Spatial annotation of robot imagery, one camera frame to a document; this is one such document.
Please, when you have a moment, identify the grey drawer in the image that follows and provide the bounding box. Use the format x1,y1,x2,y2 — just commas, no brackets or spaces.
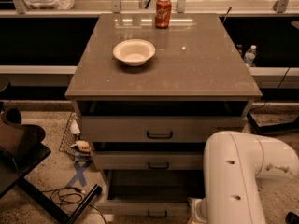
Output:
97,170,205,217
92,151,203,170
80,116,247,143

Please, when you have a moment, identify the white paper bowl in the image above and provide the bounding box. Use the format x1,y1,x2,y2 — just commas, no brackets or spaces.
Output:
113,39,156,66

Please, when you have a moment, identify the grey drawer cabinet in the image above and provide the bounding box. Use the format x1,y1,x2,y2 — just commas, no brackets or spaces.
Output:
64,13,263,191

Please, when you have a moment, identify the black table leg right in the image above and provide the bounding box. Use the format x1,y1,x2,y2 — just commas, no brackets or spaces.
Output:
247,113,263,135

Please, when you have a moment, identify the wire mesh basket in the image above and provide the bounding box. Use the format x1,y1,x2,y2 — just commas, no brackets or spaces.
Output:
59,113,77,161

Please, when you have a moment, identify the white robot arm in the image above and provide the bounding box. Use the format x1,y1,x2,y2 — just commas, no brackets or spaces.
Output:
189,131,299,224

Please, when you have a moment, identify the orange soda can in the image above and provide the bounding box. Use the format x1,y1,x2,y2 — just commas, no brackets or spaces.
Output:
155,0,172,28

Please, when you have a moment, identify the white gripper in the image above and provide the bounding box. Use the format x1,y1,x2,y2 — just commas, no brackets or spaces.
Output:
188,198,206,224

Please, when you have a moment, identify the black table leg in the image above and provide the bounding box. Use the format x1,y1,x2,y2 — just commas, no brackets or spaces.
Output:
17,178,102,224
247,113,263,135

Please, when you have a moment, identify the black floor cable left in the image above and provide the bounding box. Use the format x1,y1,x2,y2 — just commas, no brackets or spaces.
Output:
41,187,107,224

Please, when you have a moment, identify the black table leg left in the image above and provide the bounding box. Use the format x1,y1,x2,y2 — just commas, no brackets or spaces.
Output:
17,178,102,224

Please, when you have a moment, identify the clear plastic water bottle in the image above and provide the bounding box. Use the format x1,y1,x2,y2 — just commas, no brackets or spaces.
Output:
243,45,256,67

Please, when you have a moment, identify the blue tape cross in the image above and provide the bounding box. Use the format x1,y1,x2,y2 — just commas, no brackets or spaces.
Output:
66,161,91,188

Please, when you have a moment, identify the dark brown chair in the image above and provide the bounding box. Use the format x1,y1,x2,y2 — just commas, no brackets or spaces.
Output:
0,108,46,161

